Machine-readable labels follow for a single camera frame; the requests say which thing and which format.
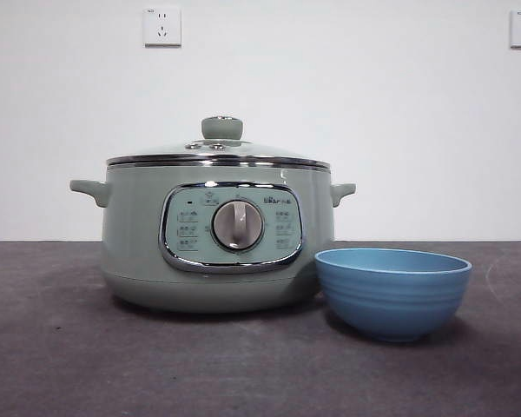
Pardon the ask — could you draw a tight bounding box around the glass lid with green knob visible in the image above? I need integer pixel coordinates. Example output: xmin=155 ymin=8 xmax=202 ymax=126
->
xmin=105 ymin=115 xmax=332 ymax=169

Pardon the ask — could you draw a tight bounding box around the blue ribbed bowl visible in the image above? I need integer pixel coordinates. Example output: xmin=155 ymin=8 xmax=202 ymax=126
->
xmin=313 ymin=247 xmax=474 ymax=343

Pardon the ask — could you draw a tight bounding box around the pale green electric steamer pot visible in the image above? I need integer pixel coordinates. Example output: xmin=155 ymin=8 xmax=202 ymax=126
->
xmin=69 ymin=162 xmax=357 ymax=314

